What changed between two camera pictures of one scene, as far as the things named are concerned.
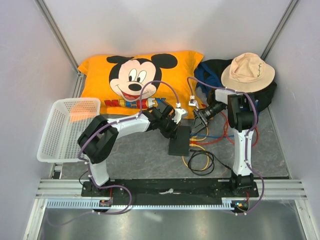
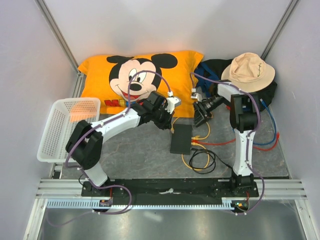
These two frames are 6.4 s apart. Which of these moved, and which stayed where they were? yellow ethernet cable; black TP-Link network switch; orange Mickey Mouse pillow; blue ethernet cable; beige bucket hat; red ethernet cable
Moved: blue ethernet cable; red ethernet cable
Stayed: beige bucket hat; black TP-Link network switch; orange Mickey Mouse pillow; yellow ethernet cable
